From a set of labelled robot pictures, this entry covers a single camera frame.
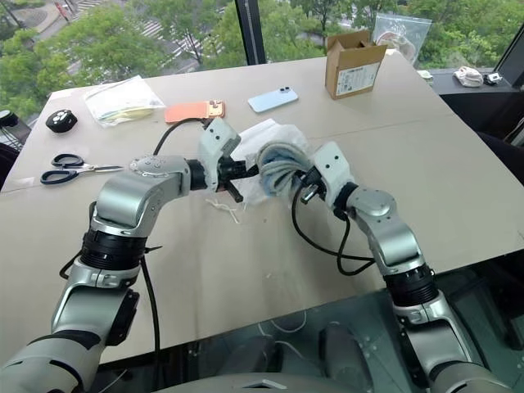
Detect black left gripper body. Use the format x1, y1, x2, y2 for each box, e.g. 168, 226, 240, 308
215, 157, 249, 192

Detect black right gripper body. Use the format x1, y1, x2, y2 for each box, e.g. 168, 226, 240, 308
300, 166, 328, 205

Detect grey blue towel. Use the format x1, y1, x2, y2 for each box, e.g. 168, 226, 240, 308
256, 141, 312, 201

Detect white drawstring bag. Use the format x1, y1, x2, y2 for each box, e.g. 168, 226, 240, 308
204, 118, 324, 224

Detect clear bag with papers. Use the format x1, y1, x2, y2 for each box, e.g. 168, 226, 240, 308
84, 75, 166, 129

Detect clear zip plastic bag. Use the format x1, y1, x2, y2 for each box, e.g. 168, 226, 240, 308
374, 11, 433, 66

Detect light blue smartphone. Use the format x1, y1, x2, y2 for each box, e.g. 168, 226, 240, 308
247, 86, 300, 115

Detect orange phone case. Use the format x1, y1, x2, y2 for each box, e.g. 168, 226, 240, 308
164, 99, 227, 124

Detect open cardboard box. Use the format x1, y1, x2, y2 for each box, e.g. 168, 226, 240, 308
325, 29, 388, 101

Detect black round device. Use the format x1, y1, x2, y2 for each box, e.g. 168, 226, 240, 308
45, 109, 78, 133

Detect black window ledge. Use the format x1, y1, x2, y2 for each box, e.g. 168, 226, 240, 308
429, 67, 524, 138

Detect white crumpled cloth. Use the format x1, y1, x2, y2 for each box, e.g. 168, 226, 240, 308
452, 65, 484, 88

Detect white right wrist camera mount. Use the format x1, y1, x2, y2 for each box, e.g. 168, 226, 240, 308
311, 142, 357, 208

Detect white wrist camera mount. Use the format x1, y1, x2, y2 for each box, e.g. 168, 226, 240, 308
311, 142, 357, 208
197, 118, 242, 193

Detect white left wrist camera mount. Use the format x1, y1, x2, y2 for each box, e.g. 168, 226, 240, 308
197, 118, 242, 193

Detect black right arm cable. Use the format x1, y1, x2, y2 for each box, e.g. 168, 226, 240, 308
291, 179, 376, 276

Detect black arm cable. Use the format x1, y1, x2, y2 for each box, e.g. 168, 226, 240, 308
60, 118, 210, 361
291, 179, 376, 276

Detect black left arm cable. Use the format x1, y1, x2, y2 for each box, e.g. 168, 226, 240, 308
60, 118, 210, 361

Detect black window post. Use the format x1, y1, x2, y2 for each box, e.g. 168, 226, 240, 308
235, 0, 267, 66

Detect black handled scissors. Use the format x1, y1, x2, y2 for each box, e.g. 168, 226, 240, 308
39, 153, 124, 186

